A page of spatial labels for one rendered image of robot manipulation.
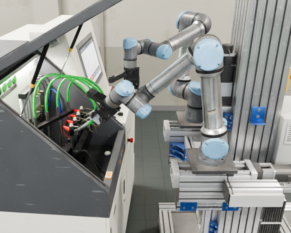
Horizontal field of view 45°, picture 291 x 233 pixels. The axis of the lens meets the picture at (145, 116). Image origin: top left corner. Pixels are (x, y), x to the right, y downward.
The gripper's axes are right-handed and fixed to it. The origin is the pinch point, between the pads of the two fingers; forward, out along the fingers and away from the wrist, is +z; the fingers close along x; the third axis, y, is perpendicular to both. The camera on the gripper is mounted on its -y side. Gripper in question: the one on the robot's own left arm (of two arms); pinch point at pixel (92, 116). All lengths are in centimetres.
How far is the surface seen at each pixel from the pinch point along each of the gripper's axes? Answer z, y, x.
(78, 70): 26, -29, 35
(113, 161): 14.6, 25.1, 0.1
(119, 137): 28.1, 18.9, 24.2
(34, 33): 20, -61, 25
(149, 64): 169, -15, 244
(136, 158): 158, 54, 115
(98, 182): 0.1, 25.8, -23.3
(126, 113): 40, 11, 51
